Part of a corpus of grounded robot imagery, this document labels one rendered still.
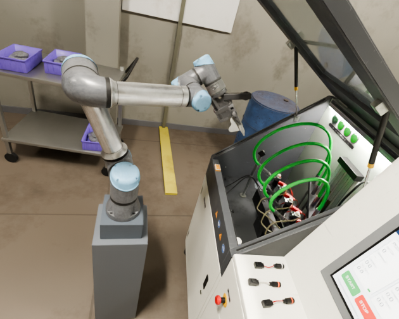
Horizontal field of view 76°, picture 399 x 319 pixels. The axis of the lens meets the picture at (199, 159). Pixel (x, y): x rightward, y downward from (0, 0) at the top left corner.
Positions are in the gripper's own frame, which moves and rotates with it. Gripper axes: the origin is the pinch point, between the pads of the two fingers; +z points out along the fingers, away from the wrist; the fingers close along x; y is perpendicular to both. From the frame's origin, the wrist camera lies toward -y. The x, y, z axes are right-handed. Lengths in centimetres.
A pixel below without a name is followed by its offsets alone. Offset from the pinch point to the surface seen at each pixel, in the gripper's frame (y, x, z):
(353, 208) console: -22, 34, 31
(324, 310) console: 1, 50, 52
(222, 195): 24.8, -4.6, 27.6
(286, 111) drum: -40, -165, 51
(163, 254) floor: 102, -46, 75
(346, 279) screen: -9, 48, 44
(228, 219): 24.5, 10.1, 32.5
